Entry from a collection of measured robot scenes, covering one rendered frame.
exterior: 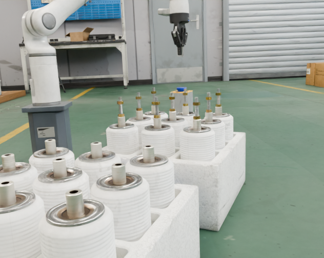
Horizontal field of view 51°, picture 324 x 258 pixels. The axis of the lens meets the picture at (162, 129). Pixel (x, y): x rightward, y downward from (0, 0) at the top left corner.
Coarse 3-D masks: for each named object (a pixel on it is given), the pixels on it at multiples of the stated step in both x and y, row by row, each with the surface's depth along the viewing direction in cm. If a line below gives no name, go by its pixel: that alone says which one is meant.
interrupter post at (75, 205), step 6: (66, 192) 44; (72, 192) 44; (78, 192) 44; (66, 198) 43; (72, 198) 43; (78, 198) 43; (66, 204) 44; (72, 204) 43; (78, 204) 43; (72, 210) 43; (78, 210) 43; (84, 210) 45; (72, 216) 43; (78, 216) 44
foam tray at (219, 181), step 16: (240, 144) 111; (128, 160) 94; (176, 160) 89; (192, 160) 89; (224, 160) 90; (240, 160) 112; (176, 176) 89; (192, 176) 87; (208, 176) 85; (224, 176) 91; (240, 176) 113; (208, 192) 86; (224, 192) 91; (208, 208) 87; (224, 208) 92; (208, 224) 88
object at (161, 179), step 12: (132, 168) 63; (144, 168) 62; (156, 168) 62; (168, 168) 63; (156, 180) 62; (168, 180) 64; (156, 192) 62; (168, 192) 64; (156, 204) 63; (168, 204) 64
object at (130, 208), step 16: (96, 192) 52; (112, 192) 51; (128, 192) 51; (144, 192) 53; (112, 208) 51; (128, 208) 51; (144, 208) 53; (128, 224) 52; (144, 224) 54; (128, 240) 52
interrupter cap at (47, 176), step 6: (72, 168) 62; (78, 168) 62; (42, 174) 60; (48, 174) 60; (72, 174) 59; (78, 174) 59; (42, 180) 57; (48, 180) 56; (54, 180) 57; (60, 180) 56; (66, 180) 56
